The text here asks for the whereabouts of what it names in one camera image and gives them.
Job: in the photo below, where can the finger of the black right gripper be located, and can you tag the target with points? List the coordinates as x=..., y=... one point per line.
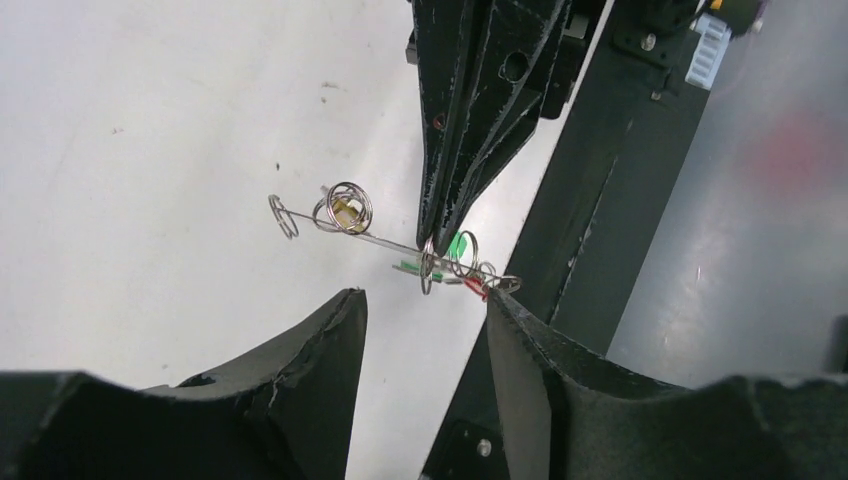
x=516, y=61
x=444, y=45

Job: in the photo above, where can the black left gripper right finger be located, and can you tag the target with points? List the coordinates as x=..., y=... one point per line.
x=569, y=413

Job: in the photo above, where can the silver split keyring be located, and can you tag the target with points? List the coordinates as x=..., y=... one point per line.
x=427, y=261

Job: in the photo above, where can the grey perforated key organizer plate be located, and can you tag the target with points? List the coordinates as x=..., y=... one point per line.
x=323, y=219

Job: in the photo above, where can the red tagged key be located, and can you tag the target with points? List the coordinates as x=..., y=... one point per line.
x=478, y=287

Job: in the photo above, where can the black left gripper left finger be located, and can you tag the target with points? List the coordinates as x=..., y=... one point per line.
x=283, y=410

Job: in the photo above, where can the green tagged key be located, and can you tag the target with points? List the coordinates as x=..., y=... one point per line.
x=457, y=247
x=437, y=275

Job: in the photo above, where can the yellow tagged key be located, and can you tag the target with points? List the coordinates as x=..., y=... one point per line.
x=349, y=216

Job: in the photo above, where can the right white cable duct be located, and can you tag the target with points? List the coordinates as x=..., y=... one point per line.
x=715, y=37

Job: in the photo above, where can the green tagged key on plate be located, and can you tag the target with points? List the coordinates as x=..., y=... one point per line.
x=457, y=247

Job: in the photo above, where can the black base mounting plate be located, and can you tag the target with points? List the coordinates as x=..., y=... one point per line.
x=608, y=47

